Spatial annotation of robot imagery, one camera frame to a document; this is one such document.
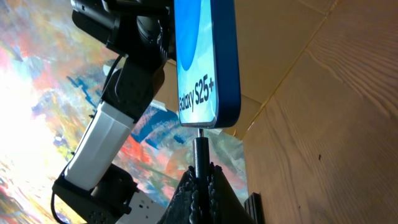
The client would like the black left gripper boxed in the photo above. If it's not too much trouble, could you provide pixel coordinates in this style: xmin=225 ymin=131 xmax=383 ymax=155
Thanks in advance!
xmin=70 ymin=0 xmax=176 ymax=63

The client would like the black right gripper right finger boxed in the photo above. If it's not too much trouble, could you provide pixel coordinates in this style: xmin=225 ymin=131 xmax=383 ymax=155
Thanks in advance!
xmin=208 ymin=163 xmax=256 ymax=224

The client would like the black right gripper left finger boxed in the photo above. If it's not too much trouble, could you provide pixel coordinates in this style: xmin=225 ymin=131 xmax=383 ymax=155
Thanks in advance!
xmin=157 ymin=166 xmax=199 ymax=224

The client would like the black USB charging cable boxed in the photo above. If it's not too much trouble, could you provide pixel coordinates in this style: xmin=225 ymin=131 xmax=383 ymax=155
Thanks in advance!
xmin=192 ymin=128 xmax=211 ymax=224

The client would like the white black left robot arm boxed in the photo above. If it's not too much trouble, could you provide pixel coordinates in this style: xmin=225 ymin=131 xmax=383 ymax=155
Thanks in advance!
xmin=52 ymin=1 xmax=175 ymax=223

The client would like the colourful abstract painting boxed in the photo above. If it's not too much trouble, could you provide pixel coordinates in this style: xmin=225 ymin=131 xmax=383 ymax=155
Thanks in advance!
xmin=0 ymin=0 xmax=249 ymax=224

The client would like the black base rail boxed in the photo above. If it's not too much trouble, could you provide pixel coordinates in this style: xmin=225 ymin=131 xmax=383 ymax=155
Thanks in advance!
xmin=244 ymin=192 xmax=266 ymax=224

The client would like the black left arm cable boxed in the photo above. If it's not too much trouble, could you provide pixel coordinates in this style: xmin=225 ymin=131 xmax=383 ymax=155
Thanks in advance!
xmin=101 ymin=52 xmax=128 ymax=97

